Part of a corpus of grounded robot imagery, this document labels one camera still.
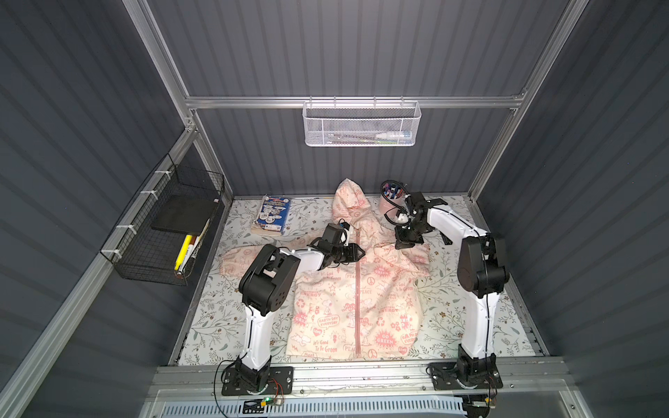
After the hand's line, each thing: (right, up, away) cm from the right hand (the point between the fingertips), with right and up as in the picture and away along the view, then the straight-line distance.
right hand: (400, 245), depth 97 cm
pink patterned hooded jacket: (-17, -17, -8) cm, 25 cm away
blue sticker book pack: (-52, +13, +15) cm, 56 cm away
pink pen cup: (-4, +15, 0) cm, 15 cm away
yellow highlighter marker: (-66, +1, -26) cm, 71 cm away
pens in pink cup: (-1, +21, +8) cm, 23 cm away
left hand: (-13, -4, -1) cm, 13 cm away
